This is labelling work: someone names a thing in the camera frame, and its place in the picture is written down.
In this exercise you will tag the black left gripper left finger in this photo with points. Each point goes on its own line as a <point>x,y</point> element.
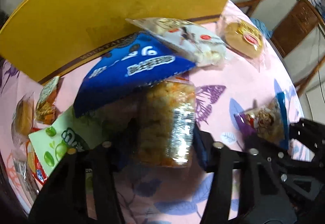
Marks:
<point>81,188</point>

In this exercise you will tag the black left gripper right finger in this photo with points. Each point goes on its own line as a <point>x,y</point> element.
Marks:
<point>262,197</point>

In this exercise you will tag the clear rice cracker pack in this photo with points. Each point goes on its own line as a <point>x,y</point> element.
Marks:
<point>167,119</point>

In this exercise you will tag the blue cookie snack bag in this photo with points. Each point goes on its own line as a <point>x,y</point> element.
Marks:
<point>140,61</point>

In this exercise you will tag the white candy snack bag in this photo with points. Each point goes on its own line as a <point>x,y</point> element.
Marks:
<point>192,41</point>

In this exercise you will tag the red blue snack packet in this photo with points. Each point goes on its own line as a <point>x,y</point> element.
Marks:
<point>35,165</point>

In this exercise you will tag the green pea snack bag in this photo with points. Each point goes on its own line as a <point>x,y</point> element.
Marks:
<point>67,135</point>

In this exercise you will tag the pink floral tablecloth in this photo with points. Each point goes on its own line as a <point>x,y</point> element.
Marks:
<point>151,195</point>

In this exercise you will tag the purple yellow snack packet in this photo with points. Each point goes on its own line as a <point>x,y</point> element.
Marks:
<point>269,122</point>

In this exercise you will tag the small nut snack packet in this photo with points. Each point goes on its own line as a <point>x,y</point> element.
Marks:
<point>45,109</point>

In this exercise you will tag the bread bun clear wrapper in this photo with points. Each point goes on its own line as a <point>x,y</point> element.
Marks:
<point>23,119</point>

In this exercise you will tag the round cake clear wrapper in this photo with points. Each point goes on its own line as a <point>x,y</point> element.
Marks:
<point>241,37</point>

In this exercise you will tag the wooden chair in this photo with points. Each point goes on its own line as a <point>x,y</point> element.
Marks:
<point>301,20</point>

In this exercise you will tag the blue cloth on chair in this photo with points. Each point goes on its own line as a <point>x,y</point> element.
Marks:
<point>262,28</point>

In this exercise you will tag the yellow cardboard box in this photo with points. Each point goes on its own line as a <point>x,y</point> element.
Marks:
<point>45,38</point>

